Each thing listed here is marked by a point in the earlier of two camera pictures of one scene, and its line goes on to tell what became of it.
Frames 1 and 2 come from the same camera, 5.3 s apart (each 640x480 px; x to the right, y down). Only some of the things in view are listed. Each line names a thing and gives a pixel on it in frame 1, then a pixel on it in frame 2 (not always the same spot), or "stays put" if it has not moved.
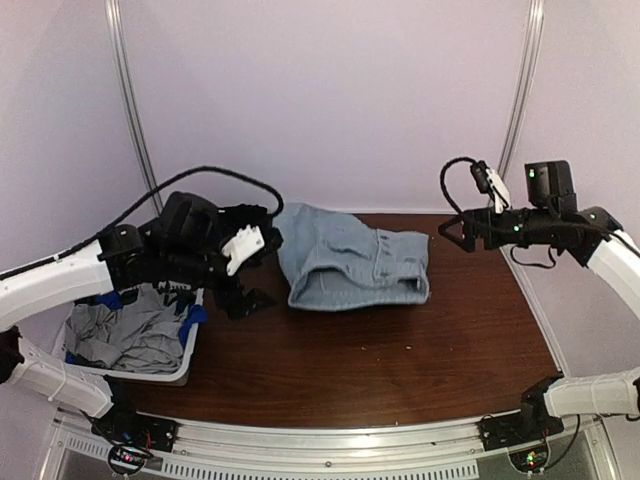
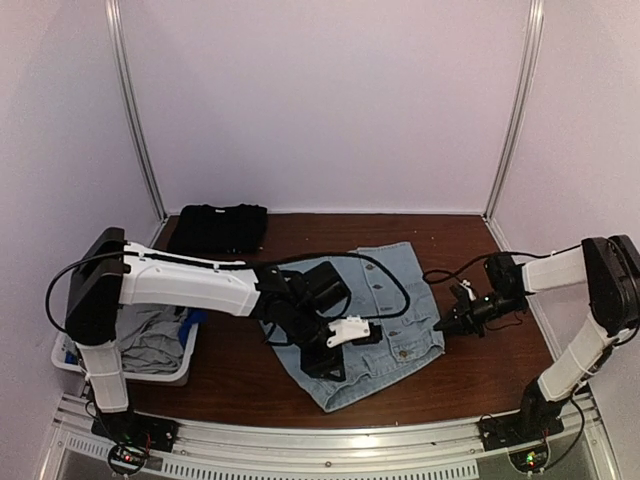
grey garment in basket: x=142 y=334 stays put
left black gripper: x=242 y=304 -> x=318 y=366
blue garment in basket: x=197 y=314 stays put
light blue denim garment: x=336 y=261 -> x=389 y=289
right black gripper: x=473 y=231 -> x=462 y=318
